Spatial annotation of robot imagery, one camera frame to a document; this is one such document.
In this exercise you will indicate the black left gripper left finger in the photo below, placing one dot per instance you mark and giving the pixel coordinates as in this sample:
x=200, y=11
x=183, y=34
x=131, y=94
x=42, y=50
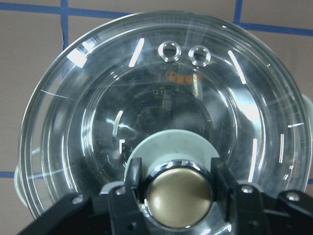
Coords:
x=115, y=211

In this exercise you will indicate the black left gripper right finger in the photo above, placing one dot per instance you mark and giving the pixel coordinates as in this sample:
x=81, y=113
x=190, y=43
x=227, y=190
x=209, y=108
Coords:
x=252, y=212

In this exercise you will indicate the glass pot lid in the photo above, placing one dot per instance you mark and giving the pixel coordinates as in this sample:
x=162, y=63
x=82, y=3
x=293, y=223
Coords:
x=166, y=70

